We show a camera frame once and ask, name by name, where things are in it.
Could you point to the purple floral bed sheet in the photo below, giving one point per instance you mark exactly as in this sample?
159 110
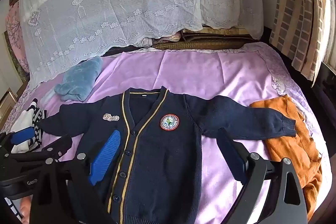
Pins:
281 69

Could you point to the light blue fleece garment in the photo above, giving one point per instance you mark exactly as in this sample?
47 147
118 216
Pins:
78 79

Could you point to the orange knit sweater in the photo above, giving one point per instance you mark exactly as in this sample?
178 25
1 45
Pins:
294 142

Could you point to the pink floral cloth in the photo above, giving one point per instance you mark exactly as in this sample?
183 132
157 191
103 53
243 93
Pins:
14 29

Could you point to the pile of folded bedding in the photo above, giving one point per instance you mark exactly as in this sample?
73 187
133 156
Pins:
204 41

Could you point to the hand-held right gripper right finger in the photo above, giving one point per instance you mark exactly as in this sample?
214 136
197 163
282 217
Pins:
232 158

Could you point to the navy knit cardigan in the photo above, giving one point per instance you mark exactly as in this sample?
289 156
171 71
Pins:
162 161

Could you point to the wooden frame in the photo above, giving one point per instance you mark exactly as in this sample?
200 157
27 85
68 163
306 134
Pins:
8 100

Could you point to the white lace cover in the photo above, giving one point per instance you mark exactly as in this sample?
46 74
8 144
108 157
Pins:
118 3

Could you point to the brick pattern curtain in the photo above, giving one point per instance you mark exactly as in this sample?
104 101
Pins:
294 16

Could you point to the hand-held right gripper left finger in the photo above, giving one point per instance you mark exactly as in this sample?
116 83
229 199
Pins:
105 158

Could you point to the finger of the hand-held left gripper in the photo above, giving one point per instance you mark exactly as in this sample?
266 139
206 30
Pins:
23 135
60 145

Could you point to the person's left hand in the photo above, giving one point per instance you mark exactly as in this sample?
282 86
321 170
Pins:
25 211

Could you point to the black white striped garment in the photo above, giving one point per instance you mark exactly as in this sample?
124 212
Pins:
36 119

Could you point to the pink satin bed sheet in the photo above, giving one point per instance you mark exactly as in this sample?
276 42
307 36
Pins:
210 77

